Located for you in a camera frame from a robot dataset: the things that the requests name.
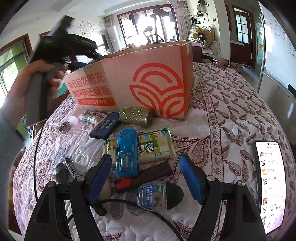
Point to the metal sink strainer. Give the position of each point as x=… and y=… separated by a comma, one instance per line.
x=64, y=127

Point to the green cracker snack packet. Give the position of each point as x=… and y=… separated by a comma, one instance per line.
x=152, y=146

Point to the white plastic cup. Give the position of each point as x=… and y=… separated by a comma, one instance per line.
x=73, y=120

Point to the black remote control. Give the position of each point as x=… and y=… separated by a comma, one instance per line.
x=106, y=127

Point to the blue toy car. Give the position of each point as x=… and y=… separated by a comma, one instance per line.
x=127, y=161

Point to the white screen smartphone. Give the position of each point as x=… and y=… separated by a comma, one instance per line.
x=271, y=184

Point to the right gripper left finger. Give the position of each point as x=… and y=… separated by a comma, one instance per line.
x=49, y=221

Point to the black marker pen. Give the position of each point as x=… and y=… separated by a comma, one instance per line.
x=71, y=169

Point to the black round cap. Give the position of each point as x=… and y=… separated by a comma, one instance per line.
x=174, y=195

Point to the yellow standing fan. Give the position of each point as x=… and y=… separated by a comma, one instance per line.
x=202, y=35

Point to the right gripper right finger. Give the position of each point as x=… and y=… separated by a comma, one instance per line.
x=242, y=220

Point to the dark grey stone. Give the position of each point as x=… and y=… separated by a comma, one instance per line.
x=61, y=173

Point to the olive green cylinder can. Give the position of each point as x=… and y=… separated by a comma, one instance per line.
x=136, y=116

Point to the brown red lighter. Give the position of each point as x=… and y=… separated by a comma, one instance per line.
x=145, y=176

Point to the printed cardboard box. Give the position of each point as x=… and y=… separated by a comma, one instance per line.
x=158, y=76

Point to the green white tube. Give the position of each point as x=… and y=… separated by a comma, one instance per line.
x=90, y=118

